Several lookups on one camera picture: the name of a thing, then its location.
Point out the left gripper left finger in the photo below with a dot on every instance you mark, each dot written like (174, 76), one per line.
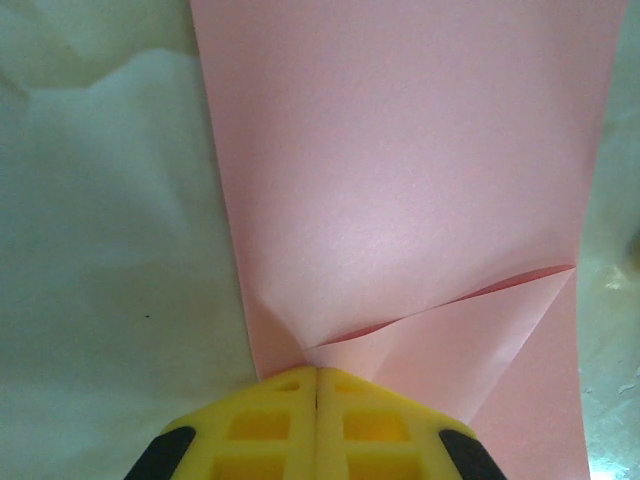
(260, 430)

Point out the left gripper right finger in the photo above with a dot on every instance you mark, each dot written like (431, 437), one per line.
(375, 430)

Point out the red cloth piece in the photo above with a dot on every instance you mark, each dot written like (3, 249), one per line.
(400, 175)

